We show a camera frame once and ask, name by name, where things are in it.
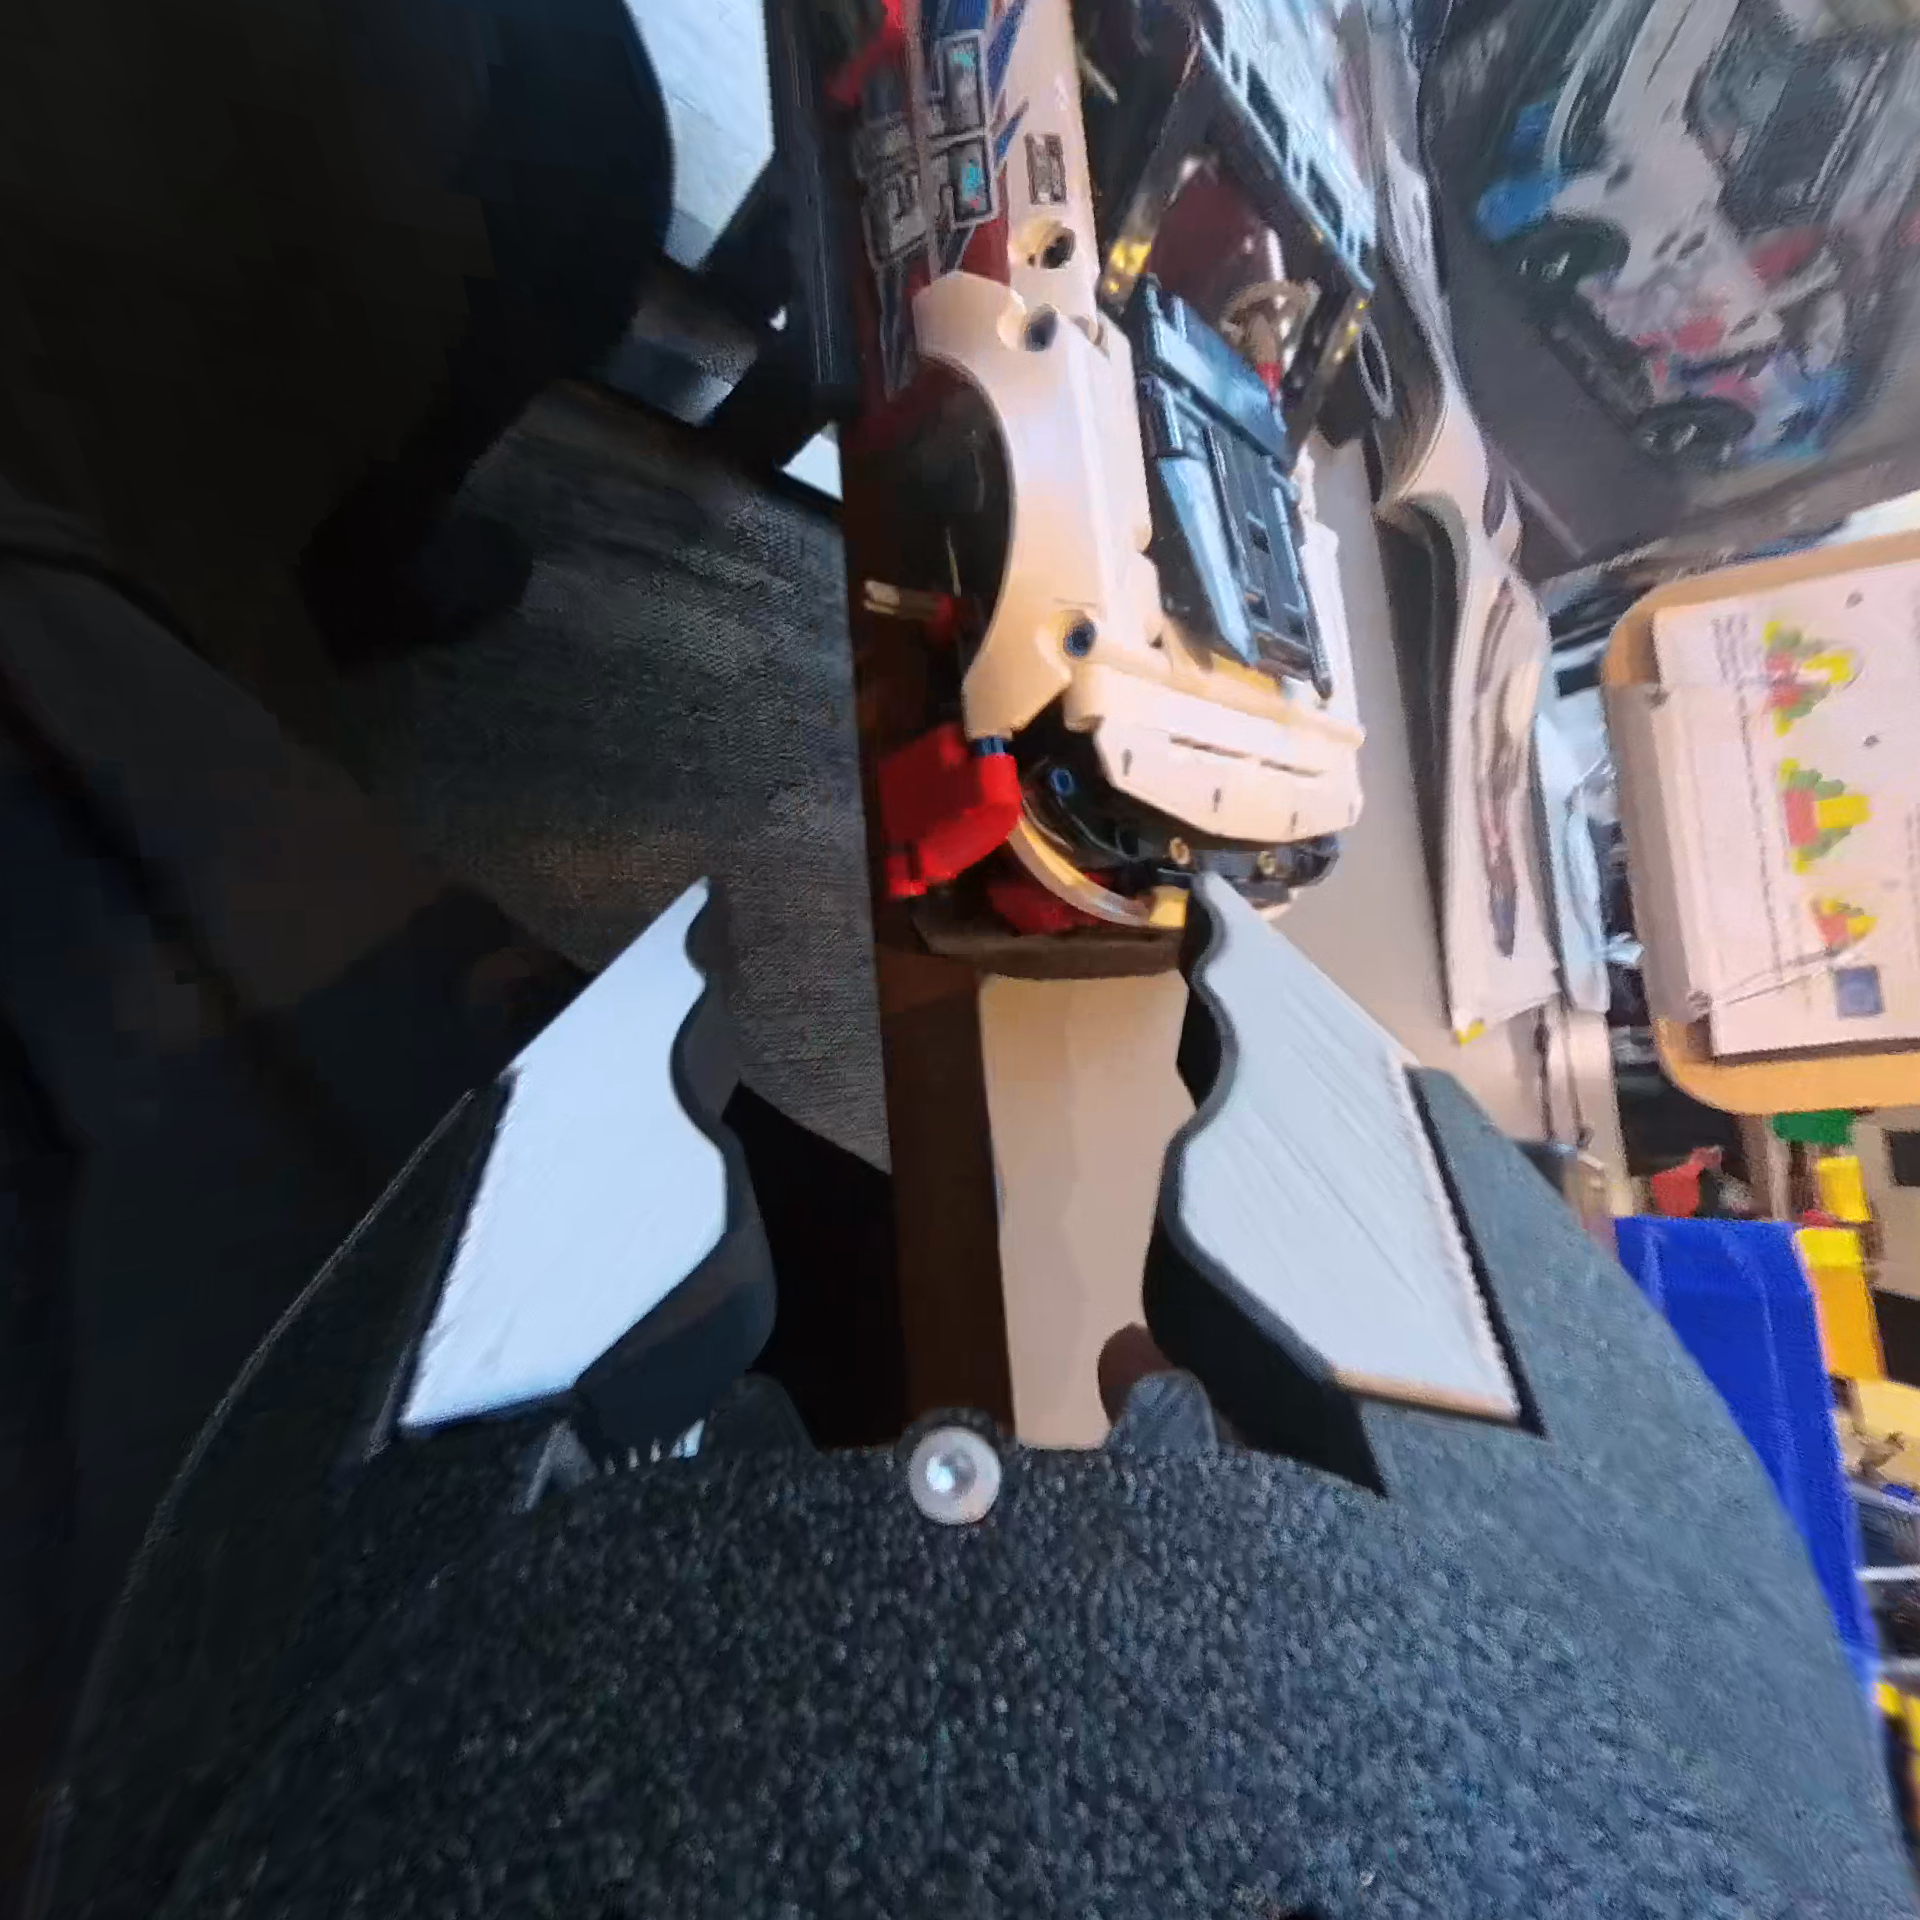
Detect person's right hand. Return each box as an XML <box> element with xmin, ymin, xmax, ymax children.
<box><xmin>1101</xmin><ymin>1326</ymin><xmax>1175</xmax><ymax>1427</ymax></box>

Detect face painting poster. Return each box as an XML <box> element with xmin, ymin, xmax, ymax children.
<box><xmin>1418</xmin><ymin>0</ymin><xmax>1920</xmax><ymax>561</ymax></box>

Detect blue plastic bin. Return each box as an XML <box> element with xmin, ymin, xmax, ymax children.
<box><xmin>1611</xmin><ymin>1216</ymin><xmax>1882</xmax><ymax>1662</ymax></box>

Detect grey desk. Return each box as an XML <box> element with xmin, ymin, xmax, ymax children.
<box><xmin>834</xmin><ymin>376</ymin><xmax>1622</xmax><ymax>1455</ymax></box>

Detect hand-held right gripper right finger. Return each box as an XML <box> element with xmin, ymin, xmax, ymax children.
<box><xmin>1140</xmin><ymin>875</ymin><xmax>1528</xmax><ymax>1431</ymax></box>

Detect brick-built toy race car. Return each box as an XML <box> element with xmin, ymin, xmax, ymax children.
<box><xmin>824</xmin><ymin>0</ymin><xmax>1382</xmax><ymax>944</ymax></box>

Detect plywood stand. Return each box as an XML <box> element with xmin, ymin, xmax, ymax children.
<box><xmin>1595</xmin><ymin>531</ymin><xmax>1920</xmax><ymax>1115</ymax></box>

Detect person's dark trousers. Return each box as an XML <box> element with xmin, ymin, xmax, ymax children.
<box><xmin>0</xmin><ymin>0</ymin><xmax>676</xmax><ymax>1502</ymax></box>

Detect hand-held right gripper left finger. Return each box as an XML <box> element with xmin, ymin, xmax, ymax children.
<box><xmin>392</xmin><ymin>875</ymin><xmax>782</xmax><ymax>1438</ymax></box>

